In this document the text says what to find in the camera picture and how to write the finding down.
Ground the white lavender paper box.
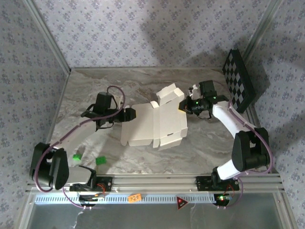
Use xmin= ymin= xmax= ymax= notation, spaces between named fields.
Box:
xmin=120 ymin=83 xmax=189 ymax=151

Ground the black white checkerboard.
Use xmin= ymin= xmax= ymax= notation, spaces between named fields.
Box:
xmin=222 ymin=49 xmax=257 ymax=114

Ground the orange paper label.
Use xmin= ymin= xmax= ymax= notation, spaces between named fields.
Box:
xmin=128 ymin=193 xmax=143 ymax=204

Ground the black controller board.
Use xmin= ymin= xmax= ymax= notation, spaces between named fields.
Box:
xmin=78 ymin=194 xmax=106 ymax=207
xmin=214 ymin=193 xmax=234 ymax=206

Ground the red triangle sticker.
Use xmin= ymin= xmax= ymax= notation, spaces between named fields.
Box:
xmin=176 ymin=195 xmax=189 ymax=212

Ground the grey metal sheet panel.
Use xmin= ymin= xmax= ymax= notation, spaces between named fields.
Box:
xmin=30 ymin=202 xmax=284 ymax=229

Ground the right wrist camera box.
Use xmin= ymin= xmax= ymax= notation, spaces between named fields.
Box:
xmin=189 ymin=81 xmax=217 ymax=99

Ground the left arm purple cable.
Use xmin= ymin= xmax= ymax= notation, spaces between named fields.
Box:
xmin=34 ymin=85 xmax=126 ymax=210

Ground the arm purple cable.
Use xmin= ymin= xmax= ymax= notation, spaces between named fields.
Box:
xmin=34 ymin=85 xmax=126 ymax=210
xmin=213 ymin=80 xmax=274 ymax=210

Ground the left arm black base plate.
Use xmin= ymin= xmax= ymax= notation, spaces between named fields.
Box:
xmin=69 ymin=176 xmax=113 ymax=193

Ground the aluminium front rail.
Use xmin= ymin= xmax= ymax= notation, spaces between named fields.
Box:
xmin=25 ymin=175 xmax=285 ymax=193

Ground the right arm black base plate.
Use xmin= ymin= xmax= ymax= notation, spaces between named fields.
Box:
xmin=195 ymin=176 xmax=240 ymax=191

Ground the grey slotted cable duct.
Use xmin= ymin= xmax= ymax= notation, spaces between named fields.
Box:
xmin=35 ymin=193 xmax=219 ymax=205

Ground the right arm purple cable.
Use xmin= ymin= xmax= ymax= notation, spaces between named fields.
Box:
xmin=213 ymin=80 xmax=274 ymax=210

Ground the aluminium corner post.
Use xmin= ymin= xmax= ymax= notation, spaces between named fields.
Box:
xmin=23 ymin=0 xmax=72 ymax=73
xmin=243 ymin=0 xmax=285 ymax=60

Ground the thin white string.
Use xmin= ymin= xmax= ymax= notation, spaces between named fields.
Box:
xmin=71 ymin=209 xmax=84 ymax=227

